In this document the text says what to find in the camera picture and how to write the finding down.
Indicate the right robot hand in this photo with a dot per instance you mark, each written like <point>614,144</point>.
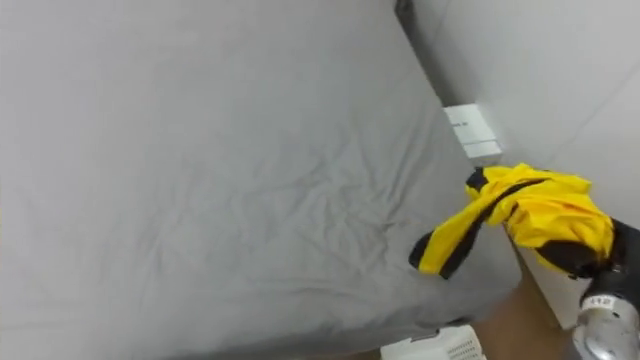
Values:
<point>622,265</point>

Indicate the yellow and black garment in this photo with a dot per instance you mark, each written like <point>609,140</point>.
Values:
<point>545,210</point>

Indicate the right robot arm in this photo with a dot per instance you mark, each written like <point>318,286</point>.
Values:
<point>607,330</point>

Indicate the white cabinet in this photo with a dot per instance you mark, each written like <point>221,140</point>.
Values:
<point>550,90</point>

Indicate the white box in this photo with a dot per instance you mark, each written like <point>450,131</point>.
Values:
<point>474,134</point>

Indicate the white laundry basket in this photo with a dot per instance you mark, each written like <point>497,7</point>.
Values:
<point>440,347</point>

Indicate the grey bed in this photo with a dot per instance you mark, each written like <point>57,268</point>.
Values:
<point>210,175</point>

